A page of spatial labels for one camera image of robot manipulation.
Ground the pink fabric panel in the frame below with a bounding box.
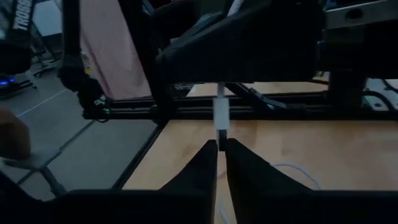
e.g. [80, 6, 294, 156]
[79, 0, 152, 101]

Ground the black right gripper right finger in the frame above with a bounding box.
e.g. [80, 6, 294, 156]
[224, 138, 398, 224]

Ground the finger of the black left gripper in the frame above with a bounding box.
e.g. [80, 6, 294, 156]
[157, 0, 325, 84]

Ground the white USB cable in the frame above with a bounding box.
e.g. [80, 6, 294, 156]
[213, 82, 322, 224]

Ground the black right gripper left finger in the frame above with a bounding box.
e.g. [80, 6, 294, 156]
[43, 139, 218, 224]

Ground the black aluminium table frame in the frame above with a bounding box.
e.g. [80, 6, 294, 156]
[58, 0, 398, 190]

